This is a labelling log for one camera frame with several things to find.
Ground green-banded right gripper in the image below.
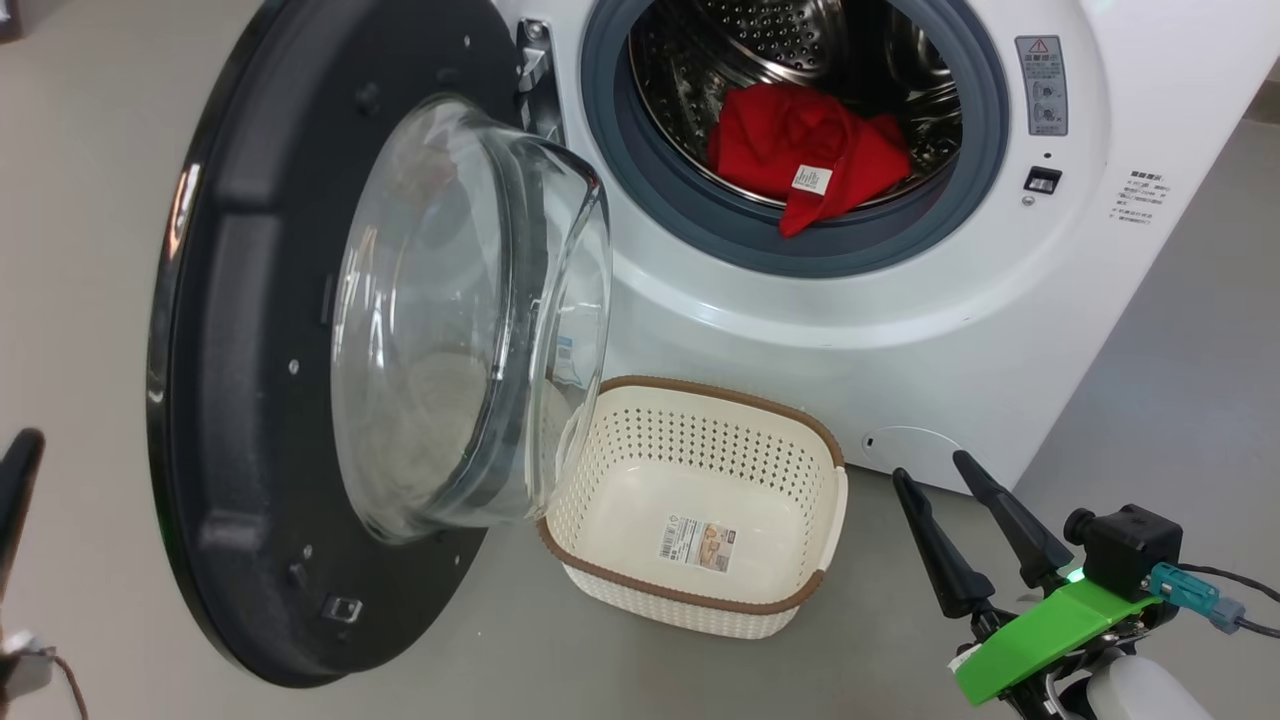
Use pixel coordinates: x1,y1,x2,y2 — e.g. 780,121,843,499
892,450,1163,709

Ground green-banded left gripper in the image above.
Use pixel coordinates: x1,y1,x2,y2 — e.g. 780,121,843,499
0,428,57,701

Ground black round glass washer door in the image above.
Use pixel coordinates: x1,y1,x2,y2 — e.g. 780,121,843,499
145,0,613,689

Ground white front-load washing machine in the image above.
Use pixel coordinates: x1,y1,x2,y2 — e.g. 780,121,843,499
490,0,1280,496

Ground paper basket label sticker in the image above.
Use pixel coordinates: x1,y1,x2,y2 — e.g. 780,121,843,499
657,515,738,574

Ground cream perforated laundry basket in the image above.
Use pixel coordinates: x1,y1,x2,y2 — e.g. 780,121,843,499
537,375,850,641

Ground grey rubber door gasket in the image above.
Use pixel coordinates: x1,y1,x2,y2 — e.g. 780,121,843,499
580,0,1011,279

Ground metal door hinge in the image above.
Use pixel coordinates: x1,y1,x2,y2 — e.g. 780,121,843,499
515,18,566,141

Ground round white drain filter cover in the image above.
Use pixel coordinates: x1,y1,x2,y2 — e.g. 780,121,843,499
862,426,967,483

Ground grey warning sticker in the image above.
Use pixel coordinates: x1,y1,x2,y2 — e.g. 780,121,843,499
1015,35,1069,137

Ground stainless steel washer drum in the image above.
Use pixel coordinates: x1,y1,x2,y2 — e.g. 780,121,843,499
628,0,963,211

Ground teal right camera cable connector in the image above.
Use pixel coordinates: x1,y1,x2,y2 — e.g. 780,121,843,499
1148,562,1249,635

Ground black right camera cable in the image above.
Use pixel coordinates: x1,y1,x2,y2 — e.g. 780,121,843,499
1175,562,1280,641

